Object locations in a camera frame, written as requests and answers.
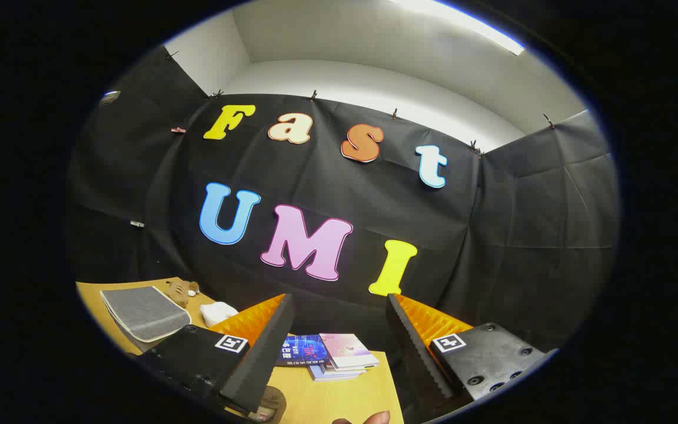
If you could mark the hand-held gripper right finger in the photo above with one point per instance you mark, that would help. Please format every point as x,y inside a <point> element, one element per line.
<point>418,359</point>

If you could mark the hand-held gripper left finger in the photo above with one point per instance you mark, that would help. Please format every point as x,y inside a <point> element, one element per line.
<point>265,353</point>

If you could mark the grey fabric storage box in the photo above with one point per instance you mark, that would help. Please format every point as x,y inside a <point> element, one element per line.
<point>145,312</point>

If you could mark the dark blue book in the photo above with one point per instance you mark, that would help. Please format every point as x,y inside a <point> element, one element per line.
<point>301,350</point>

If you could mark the white plush toy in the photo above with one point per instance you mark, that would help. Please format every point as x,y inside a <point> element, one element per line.
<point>218,313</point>

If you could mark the light blue book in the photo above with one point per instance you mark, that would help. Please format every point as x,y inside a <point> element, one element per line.
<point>330,377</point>

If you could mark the pink cover book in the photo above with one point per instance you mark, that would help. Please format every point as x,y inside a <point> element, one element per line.
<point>345,350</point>

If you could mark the white book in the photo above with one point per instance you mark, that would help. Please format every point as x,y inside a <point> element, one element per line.
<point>345,371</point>

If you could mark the brown plush toy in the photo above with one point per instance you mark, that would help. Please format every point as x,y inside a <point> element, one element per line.
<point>180,291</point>

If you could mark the grey wall vent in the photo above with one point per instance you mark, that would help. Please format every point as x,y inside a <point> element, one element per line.
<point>109,98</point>

